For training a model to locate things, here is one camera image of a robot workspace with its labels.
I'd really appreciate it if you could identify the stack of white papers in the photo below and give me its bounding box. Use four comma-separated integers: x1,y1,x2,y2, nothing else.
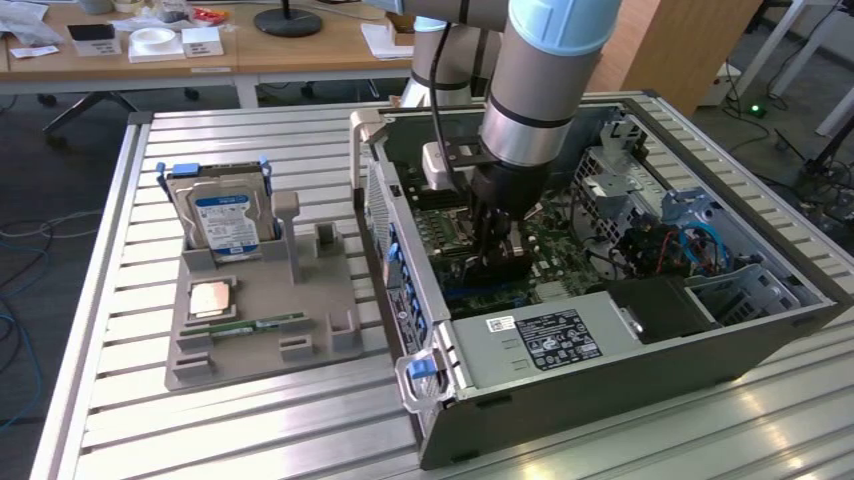
359,22,417,61

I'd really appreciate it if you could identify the black plastic duct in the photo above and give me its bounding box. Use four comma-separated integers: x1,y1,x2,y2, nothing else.
603,276,723,346

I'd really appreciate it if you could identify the green motherboard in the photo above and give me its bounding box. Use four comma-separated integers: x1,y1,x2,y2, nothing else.
398,169,622,321

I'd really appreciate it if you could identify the wooden cabinet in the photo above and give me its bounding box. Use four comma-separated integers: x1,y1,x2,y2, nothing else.
585,0,766,117

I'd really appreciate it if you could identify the white table frame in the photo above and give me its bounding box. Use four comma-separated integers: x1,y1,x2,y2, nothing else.
730,0,854,137

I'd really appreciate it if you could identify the white labelled box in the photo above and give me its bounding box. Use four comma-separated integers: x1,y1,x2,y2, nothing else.
180,26,226,59

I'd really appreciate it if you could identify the silver metal bracket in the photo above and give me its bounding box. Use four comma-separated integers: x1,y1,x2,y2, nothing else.
659,187,729,236

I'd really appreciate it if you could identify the flat white box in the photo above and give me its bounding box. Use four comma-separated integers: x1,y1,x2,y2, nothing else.
127,37,188,65

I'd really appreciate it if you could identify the small cardboard box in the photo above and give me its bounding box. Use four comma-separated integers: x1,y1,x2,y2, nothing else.
386,9,417,36

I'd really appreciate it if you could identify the silver chipset heat sink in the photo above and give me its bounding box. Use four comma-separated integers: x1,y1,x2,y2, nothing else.
533,282,577,302

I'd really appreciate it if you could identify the white paper card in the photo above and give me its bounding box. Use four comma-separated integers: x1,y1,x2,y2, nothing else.
8,44,62,60

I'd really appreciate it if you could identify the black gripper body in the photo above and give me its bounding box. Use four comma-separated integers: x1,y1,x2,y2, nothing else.
469,161,551,217

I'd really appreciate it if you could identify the hard disk with blue rails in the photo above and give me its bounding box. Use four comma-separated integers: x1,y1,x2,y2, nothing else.
154,155,276,262

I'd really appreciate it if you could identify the metal disk bay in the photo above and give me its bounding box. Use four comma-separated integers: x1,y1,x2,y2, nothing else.
685,263,802,326

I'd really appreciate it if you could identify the white wall box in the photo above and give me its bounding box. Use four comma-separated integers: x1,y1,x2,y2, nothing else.
709,62,743,107

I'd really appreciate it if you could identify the open grey PC case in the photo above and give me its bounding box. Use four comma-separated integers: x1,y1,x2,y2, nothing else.
350,94,840,471

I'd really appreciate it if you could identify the wooden desk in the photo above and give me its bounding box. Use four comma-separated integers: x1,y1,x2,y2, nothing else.
0,0,419,109

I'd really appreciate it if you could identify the black and white box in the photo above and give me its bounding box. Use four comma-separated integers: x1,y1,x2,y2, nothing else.
66,23,124,58

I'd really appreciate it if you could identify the grey floor cable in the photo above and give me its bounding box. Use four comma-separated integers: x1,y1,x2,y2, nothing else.
0,209,102,241

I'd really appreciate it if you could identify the copper-coloured CPU chip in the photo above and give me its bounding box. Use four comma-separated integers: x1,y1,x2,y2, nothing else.
187,281,236,320

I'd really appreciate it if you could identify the black round lamp base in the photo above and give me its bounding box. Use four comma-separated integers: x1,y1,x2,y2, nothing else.
252,0,326,38

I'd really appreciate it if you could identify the CPU socket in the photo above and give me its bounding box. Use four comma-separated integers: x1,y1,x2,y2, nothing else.
445,206,477,251

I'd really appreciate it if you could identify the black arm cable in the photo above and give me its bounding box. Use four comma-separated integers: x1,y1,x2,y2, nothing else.
427,20,467,190

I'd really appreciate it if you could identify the black stand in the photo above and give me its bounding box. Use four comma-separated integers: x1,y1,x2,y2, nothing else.
773,124,854,211

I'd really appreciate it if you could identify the blue case latch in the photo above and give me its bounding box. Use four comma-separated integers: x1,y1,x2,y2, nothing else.
406,359,437,397

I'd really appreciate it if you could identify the graphics card with black shroud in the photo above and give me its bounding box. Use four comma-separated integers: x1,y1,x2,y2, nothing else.
458,249,534,290

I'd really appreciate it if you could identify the grey parts rack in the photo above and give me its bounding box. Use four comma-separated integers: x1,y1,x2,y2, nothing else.
164,191,367,392

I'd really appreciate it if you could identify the black wire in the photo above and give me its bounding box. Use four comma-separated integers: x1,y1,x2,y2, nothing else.
581,233,634,281

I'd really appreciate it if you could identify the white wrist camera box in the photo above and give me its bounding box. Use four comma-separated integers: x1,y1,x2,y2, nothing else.
419,142,477,191

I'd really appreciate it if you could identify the blue floor cable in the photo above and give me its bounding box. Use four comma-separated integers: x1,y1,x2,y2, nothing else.
0,234,55,431

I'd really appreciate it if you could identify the perforated metal drive cage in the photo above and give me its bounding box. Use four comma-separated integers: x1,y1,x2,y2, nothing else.
571,110,671,241

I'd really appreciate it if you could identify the white tape roll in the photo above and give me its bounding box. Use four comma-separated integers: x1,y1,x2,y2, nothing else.
131,27,176,49

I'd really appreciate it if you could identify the blue wire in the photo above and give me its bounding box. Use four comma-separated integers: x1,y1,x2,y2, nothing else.
679,222,734,274

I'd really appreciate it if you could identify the clear plastic bag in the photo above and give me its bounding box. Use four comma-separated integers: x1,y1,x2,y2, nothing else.
0,1,66,47

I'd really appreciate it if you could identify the grey power supply unit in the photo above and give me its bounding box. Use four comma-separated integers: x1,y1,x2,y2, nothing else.
447,291,647,392

